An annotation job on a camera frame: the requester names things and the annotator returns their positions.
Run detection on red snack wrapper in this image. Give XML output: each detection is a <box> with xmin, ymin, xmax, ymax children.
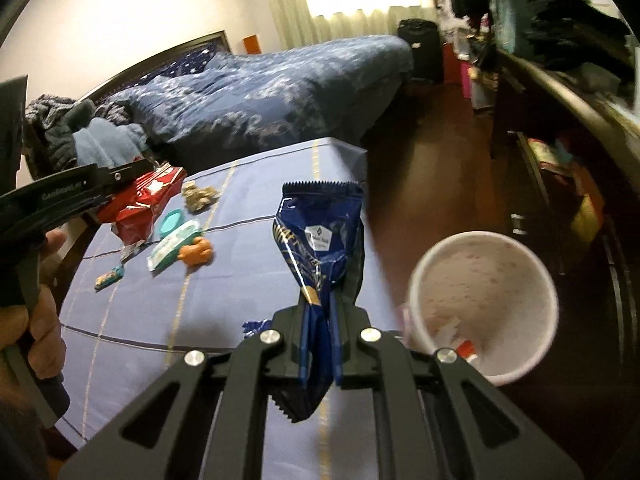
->
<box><xmin>96</xmin><ymin>164</ymin><xmax>186</xmax><ymax>246</ymax></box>

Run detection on dark blue snack bag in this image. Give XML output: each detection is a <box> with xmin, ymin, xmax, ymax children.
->
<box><xmin>272</xmin><ymin>181</ymin><xmax>364</xmax><ymax>408</ymax></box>

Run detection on teal plastic lid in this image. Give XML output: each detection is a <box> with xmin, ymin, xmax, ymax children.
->
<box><xmin>157</xmin><ymin>208</ymin><xmax>184</xmax><ymax>240</ymax></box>

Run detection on silver pill blister pack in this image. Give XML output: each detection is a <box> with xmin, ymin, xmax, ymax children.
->
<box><xmin>146</xmin><ymin>220</ymin><xmax>202</xmax><ymax>274</ymax></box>

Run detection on white pink trash bin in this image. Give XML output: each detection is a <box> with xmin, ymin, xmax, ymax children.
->
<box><xmin>401</xmin><ymin>231</ymin><xmax>560</xmax><ymax>386</ymax></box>

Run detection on person's left hand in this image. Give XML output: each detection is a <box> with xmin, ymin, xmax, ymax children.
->
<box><xmin>0</xmin><ymin>227</ymin><xmax>68</xmax><ymax>380</ymax></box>

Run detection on dark grey clothes pile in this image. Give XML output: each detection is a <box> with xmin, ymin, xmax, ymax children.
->
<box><xmin>23</xmin><ymin>94</ymin><xmax>132</xmax><ymax>180</ymax></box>

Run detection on light blue fleece blanket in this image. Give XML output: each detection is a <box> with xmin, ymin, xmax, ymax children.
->
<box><xmin>73</xmin><ymin>117</ymin><xmax>148</xmax><ymax>168</ymax></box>

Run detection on blue striped tablecloth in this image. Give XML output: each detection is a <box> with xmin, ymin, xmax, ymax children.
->
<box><xmin>56</xmin><ymin>138</ymin><xmax>398</xmax><ymax>479</ymax></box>

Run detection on colourful candy wrapper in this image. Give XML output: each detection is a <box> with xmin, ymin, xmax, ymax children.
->
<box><xmin>94</xmin><ymin>264</ymin><xmax>125</xmax><ymax>292</ymax></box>

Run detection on orange toy figure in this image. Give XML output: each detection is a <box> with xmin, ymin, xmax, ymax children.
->
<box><xmin>178</xmin><ymin>236</ymin><xmax>214</xmax><ymax>266</ymax></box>

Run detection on crumpled brown paper ball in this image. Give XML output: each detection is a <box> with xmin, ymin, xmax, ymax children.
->
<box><xmin>181</xmin><ymin>181</ymin><xmax>220</xmax><ymax>214</ymax></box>

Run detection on blue patterned bed duvet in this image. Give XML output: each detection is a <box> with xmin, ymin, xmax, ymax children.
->
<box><xmin>107</xmin><ymin>35</ymin><xmax>413</xmax><ymax>174</ymax></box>

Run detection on dark wooden headboard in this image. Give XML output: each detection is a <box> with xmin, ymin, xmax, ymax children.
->
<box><xmin>80</xmin><ymin>30</ymin><xmax>231</xmax><ymax>104</ymax></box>

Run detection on dark wooden dresser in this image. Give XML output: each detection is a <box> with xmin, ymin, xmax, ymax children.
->
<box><xmin>491</xmin><ymin>51</ymin><xmax>639</xmax><ymax>385</ymax></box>

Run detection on red pink storage boxes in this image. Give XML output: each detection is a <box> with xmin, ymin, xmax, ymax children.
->
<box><xmin>442</xmin><ymin>44</ymin><xmax>498</xmax><ymax>113</ymax></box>

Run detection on pale green curtain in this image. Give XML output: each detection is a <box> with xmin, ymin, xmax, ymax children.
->
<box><xmin>257</xmin><ymin>0</ymin><xmax>442</xmax><ymax>51</ymax></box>

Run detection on black suitcase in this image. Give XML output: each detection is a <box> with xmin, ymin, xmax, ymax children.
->
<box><xmin>397</xmin><ymin>18</ymin><xmax>444</xmax><ymax>84</ymax></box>

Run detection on dark clothes pile on dresser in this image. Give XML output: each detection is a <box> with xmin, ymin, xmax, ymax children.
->
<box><xmin>450</xmin><ymin>0</ymin><xmax>636</xmax><ymax>99</ymax></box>

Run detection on orange box by wall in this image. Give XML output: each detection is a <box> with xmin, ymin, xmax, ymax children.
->
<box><xmin>243</xmin><ymin>35</ymin><xmax>262</xmax><ymax>55</ymax></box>

